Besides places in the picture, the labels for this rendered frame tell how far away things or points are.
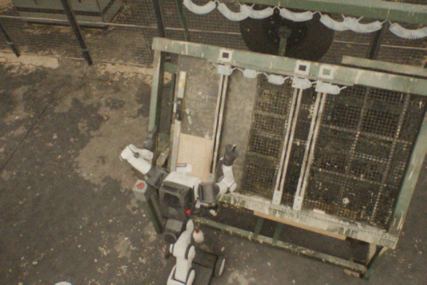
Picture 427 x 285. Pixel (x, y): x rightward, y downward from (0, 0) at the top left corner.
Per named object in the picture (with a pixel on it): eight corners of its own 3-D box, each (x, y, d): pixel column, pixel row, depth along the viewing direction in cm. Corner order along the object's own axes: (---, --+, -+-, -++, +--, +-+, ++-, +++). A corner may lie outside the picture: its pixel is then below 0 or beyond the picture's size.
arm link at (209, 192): (220, 198, 279) (211, 201, 267) (210, 199, 284) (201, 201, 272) (219, 183, 280) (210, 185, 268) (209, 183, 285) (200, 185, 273)
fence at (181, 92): (171, 173, 340) (169, 174, 336) (181, 71, 311) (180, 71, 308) (176, 174, 338) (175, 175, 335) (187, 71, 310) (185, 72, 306)
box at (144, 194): (136, 199, 339) (131, 189, 325) (142, 189, 346) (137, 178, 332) (147, 203, 335) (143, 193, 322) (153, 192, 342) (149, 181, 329)
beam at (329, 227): (149, 175, 356) (144, 179, 346) (150, 164, 352) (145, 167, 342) (393, 242, 294) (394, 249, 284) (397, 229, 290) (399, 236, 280)
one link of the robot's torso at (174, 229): (177, 247, 282) (177, 229, 274) (162, 241, 285) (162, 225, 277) (191, 224, 305) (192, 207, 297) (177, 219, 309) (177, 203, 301)
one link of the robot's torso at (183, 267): (190, 288, 334) (189, 255, 307) (170, 280, 339) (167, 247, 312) (196, 273, 346) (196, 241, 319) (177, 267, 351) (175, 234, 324)
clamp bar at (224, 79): (206, 181, 330) (197, 192, 308) (224, 48, 294) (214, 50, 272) (217, 184, 327) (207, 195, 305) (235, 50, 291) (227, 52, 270)
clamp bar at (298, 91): (271, 199, 313) (265, 211, 291) (297, 60, 278) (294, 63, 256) (282, 202, 310) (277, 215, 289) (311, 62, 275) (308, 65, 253)
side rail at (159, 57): (151, 164, 352) (145, 167, 342) (160, 48, 319) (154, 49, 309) (156, 165, 351) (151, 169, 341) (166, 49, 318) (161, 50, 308)
